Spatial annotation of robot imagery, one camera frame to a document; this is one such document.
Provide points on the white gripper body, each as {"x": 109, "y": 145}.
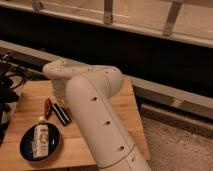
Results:
{"x": 59, "y": 86}

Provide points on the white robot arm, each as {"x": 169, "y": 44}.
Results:
{"x": 86, "y": 91}

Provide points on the wooden table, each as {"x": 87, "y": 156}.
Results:
{"x": 73, "y": 151}

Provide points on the black round plate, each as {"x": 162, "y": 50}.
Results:
{"x": 26, "y": 144}

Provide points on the white bottle on plate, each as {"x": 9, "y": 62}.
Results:
{"x": 41, "y": 139}

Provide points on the black equipment with cables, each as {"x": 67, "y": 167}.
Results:
{"x": 8, "y": 84}

